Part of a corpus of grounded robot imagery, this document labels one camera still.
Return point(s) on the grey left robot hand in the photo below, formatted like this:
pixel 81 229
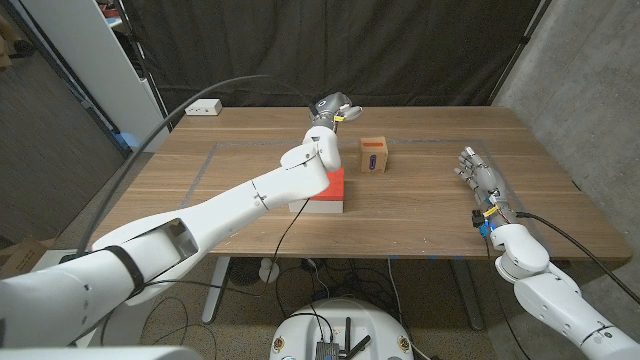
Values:
pixel 332 107

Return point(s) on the grey tape outline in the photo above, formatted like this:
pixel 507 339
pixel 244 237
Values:
pixel 250 143

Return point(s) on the white floor platform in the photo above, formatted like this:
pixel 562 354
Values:
pixel 127 325

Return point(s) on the grey electronics box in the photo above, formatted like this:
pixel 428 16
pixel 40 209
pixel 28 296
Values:
pixel 329 351

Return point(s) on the white power strip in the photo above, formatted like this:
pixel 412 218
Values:
pixel 203 106

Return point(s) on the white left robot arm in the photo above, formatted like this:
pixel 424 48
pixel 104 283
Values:
pixel 210 225

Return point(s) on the small wooden coin box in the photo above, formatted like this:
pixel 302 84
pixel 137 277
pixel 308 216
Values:
pixel 374 156

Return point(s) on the white table leg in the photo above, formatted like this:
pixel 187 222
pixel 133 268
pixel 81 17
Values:
pixel 215 295

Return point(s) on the white robot torso base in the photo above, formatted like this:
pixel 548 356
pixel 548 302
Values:
pixel 345 325

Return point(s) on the red box with white base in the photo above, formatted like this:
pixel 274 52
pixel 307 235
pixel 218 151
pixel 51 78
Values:
pixel 336 189

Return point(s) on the brown cardboard box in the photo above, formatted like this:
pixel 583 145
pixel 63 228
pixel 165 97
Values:
pixel 22 255

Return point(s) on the white cabinet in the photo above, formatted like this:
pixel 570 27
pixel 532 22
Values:
pixel 95 60

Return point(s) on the white robot shoulder cover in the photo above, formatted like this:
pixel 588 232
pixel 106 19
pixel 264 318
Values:
pixel 100 353

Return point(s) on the grey table leg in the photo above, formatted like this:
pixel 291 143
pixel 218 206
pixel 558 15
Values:
pixel 467 295

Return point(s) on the black curtain backdrop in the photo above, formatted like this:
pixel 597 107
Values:
pixel 400 50

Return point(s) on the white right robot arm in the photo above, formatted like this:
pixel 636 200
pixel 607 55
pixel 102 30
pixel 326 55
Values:
pixel 555 295

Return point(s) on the black stand pole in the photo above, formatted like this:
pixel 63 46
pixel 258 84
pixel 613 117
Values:
pixel 147 70
pixel 520 47

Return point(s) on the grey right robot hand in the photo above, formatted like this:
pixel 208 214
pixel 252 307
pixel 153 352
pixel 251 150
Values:
pixel 485 177

